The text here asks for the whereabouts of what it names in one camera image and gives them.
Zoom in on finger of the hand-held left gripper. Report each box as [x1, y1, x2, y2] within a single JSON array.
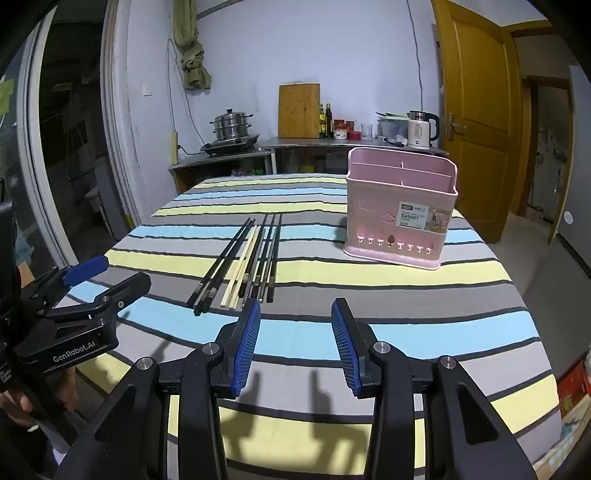
[[41, 272, 152, 322], [21, 256, 110, 317]]

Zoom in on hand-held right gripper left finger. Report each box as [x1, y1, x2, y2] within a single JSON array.
[[53, 299, 262, 480]]

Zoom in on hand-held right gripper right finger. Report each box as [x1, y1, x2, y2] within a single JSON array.
[[331, 298, 539, 480]]

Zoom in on cream wooden chopstick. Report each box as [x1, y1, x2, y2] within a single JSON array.
[[231, 226, 260, 310], [221, 226, 257, 309]]

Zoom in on row of black chopsticks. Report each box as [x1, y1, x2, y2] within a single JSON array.
[[186, 213, 283, 317]]

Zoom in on white chopstick holder box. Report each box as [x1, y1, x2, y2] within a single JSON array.
[[342, 147, 459, 271]]

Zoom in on person's left hand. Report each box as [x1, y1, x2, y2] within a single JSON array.
[[0, 364, 80, 432]]

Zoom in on striped tablecloth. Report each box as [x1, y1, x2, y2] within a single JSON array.
[[51, 173, 561, 480]]

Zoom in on low metal kitchen shelf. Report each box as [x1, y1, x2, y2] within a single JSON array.
[[168, 148, 273, 195]]

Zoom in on black induction cooker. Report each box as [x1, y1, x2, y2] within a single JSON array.
[[200, 134, 260, 158]]

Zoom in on stainless steel steamer pot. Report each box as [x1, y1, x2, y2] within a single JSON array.
[[210, 108, 254, 140]]

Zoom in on tall metal kitchen shelf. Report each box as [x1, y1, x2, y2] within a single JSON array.
[[263, 136, 450, 176]]

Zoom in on clear plastic storage container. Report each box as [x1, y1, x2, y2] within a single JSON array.
[[376, 112, 411, 143]]

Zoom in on red cardboard box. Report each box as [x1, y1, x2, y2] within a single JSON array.
[[556, 360, 591, 416]]

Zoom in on white electric kettle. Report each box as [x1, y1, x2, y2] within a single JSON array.
[[406, 110, 440, 149]]

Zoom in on green hanging cloth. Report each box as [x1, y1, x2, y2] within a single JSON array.
[[173, 0, 213, 90]]

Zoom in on wooden cutting board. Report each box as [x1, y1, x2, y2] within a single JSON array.
[[278, 82, 321, 139]]

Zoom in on yellow wooden door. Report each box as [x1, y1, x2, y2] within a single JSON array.
[[431, 0, 525, 245]]

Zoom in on grey refrigerator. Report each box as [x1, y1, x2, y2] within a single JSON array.
[[547, 65, 591, 384]]

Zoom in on white sliding door frame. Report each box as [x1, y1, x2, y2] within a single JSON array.
[[18, 0, 148, 273]]

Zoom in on thin power cord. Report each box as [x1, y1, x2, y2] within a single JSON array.
[[167, 39, 206, 148]]

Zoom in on black wall cable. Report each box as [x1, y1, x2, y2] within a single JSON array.
[[406, 0, 426, 112]]

